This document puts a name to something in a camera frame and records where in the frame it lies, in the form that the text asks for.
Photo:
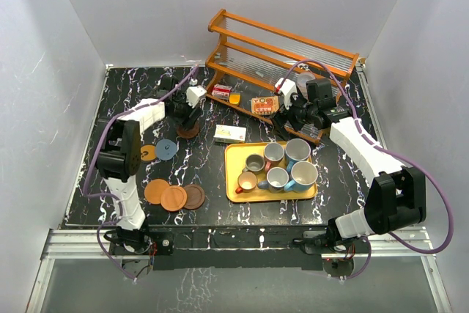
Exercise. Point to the large blue mug back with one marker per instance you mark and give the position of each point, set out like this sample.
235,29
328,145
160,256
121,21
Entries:
296,150

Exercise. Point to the yellow serving tray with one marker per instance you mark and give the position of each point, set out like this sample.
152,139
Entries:
235,157

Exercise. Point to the clear plastic cup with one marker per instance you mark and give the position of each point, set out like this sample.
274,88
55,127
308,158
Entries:
302,79

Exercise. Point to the light wooden ridged coaster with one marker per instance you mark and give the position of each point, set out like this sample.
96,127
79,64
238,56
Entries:
173,198

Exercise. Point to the orange yellow small packet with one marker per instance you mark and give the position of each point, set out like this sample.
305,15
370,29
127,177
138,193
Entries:
235,98

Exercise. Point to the grey blue speckled mug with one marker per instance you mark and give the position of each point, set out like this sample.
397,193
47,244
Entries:
275,181

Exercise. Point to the large blue mug front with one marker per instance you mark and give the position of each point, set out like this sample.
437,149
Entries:
303,176

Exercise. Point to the small grey green cup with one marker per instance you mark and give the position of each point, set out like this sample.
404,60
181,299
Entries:
254,163

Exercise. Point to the pink grey mug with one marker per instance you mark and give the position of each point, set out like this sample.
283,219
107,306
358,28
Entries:
273,154

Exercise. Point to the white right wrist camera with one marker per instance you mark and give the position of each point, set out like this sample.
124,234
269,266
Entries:
286,88

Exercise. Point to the white yellow carton box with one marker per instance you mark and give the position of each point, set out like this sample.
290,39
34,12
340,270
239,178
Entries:
229,134

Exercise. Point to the orange black paper coaster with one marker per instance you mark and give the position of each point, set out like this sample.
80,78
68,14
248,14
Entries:
148,153

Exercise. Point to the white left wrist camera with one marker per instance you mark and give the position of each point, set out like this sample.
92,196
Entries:
194,94

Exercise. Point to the orange wooden shelf rack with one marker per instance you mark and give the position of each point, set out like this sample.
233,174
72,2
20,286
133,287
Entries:
255,56

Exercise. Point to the blue paper coaster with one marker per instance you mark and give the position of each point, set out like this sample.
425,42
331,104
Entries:
165,149

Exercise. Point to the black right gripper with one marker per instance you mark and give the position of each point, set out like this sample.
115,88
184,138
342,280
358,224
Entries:
278,121

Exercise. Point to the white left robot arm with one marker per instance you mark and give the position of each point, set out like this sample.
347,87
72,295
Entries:
117,157

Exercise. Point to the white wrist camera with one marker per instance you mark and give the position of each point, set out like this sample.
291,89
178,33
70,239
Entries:
194,94
286,88

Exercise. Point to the large blue mug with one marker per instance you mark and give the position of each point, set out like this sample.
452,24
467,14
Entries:
303,176
296,150

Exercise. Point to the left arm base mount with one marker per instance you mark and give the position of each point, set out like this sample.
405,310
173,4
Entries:
139,242

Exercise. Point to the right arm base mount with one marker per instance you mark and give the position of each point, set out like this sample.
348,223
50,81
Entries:
326,245

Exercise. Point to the small red orange cup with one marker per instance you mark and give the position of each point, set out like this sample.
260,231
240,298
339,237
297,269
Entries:
246,182

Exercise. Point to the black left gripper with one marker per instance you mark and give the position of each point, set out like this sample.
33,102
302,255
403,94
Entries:
193,118

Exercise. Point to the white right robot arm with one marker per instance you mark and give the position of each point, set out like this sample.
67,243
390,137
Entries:
397,194

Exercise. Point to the red white small box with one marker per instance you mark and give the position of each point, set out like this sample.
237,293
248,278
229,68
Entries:
221,91

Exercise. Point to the plain orange wooden coaster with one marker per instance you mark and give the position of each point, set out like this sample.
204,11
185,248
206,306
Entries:
154,190

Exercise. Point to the orange snack package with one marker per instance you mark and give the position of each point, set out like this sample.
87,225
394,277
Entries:
264,106

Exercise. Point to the dark walnut coaster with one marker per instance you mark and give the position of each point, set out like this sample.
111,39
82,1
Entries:
195,196
188,133

